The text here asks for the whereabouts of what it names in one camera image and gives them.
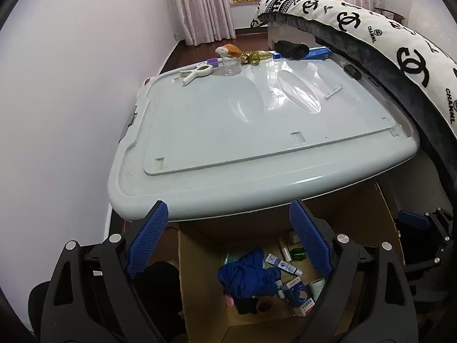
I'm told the orange and white plush toy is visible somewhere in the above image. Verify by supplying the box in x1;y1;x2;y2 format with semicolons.
215;44;241;59

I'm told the brown cardboard box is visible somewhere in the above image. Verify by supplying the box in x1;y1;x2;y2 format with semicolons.
177;182;406;343

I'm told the white plastic clip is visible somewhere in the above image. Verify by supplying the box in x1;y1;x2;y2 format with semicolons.
180;65;215;86

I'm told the small beige bottle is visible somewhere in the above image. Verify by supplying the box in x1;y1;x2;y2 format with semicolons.
279;236;292;261

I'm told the clear plastic cup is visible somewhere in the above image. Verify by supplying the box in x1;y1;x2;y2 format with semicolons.
221;57;242;77

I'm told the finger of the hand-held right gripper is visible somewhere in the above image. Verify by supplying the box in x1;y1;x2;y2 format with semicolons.
397;206;456;270

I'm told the wooden chair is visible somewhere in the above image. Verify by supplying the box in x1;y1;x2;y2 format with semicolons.
374;6;406;24

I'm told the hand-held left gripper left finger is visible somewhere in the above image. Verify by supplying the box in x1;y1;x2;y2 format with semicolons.
39;200;170;343

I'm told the blue fleece cloth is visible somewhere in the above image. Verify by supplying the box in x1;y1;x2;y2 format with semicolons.
218;248;282;301

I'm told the black and white printed blanket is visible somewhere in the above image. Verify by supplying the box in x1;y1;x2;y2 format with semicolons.
250;0;457;201

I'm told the blue and white medicine box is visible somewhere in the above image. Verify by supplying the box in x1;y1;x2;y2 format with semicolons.
281;279;316;317

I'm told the grey plastic storage bin lid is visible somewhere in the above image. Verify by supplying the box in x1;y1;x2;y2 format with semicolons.
107;45;419;222

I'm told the white cylindrical container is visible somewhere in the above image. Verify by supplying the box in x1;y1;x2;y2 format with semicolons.
310;278;326;302

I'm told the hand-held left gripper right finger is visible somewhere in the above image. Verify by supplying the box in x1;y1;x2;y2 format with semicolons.
288;199;419;343

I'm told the black cloth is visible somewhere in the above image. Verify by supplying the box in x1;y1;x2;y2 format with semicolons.
274;40;310;60

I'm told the blue tissue packet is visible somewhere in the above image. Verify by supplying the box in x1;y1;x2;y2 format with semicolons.
302;46;333;61

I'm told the white and blue ointment tube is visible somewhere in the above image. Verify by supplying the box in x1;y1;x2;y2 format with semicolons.
264;253;303;276

